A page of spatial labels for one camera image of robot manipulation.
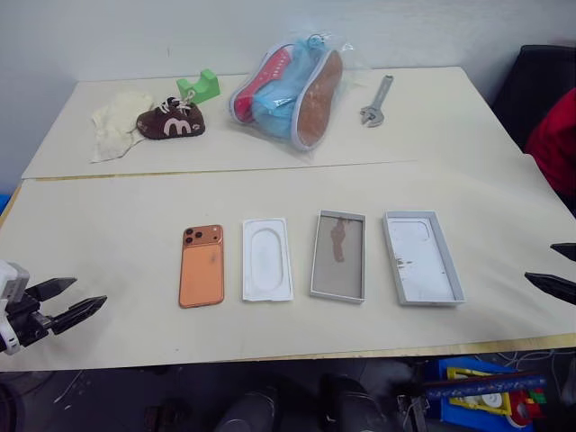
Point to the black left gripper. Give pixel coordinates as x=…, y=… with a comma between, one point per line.
x=24, y=320

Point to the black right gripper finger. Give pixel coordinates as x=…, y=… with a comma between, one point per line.
x=565, y=250
x=552, y=284

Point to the white phone box base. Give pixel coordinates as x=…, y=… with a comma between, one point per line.
x=422, y=260

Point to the white moulded box insert tray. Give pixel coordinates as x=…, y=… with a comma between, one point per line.
x=267, y=260

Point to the grey phone box lid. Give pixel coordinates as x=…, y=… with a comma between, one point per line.
x=338, y=257

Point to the red garment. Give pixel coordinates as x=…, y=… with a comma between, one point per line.
x=555, y=143

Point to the blue patterned tube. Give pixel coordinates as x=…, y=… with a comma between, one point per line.
x=486, y=386

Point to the blue crate with toys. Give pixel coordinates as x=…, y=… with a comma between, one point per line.
x=481, y=396

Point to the orange smartphone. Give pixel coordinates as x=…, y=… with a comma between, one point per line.
x=201, y=266

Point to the black chair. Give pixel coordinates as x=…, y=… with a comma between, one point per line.
x=531, y=94

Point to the cream cloth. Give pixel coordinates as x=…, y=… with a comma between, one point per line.
x=118, y=124

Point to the brown plush toy shoe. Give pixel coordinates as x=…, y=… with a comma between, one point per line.
x=172, y=121

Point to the dark rounded robot foot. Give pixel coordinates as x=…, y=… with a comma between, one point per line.
x=349, y=403
x=250, y=411

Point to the silver adjustable wrench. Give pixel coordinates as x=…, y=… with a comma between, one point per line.
x=376, y=104

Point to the green plastic block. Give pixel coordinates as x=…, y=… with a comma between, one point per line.
x=200, y=85

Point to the clear bag with shoes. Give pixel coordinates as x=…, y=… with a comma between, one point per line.
x=288, y=94

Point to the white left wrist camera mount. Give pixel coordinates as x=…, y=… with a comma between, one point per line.
x=10, y=279

